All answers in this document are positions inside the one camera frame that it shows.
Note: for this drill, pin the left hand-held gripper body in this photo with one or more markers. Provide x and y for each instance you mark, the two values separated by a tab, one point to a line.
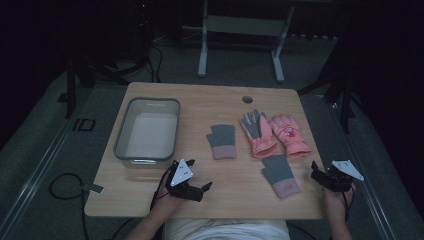
181	174

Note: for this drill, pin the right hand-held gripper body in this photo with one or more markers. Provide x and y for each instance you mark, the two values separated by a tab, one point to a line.
345	170

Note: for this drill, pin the grey knit glove pink cuff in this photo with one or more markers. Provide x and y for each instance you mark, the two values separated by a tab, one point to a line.
279	175
222	140

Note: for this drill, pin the grey plastic bin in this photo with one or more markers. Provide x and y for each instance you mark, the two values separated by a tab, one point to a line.
150	133

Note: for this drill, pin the pink ski glove grey palm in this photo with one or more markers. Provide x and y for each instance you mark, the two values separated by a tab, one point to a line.
258	133

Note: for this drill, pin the person's left hand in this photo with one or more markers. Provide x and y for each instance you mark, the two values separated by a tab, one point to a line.
168	205

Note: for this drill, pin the pink ski glove red print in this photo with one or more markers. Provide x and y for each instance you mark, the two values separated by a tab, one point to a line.
290	135

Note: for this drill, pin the person's white clothing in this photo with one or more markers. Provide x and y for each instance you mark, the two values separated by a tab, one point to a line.
226	230

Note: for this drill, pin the black tripod stand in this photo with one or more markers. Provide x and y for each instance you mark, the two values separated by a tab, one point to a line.
71	86
343	96

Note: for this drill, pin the white metal stand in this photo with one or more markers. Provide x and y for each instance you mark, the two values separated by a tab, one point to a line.
243	25

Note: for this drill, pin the metal floor rail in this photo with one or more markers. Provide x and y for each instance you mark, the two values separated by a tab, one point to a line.
36	173
366	186

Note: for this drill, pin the grey metal table bracket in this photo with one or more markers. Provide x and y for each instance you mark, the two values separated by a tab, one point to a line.
93	188

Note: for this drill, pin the black rectangular floor frame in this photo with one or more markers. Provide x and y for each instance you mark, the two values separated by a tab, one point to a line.
84	124

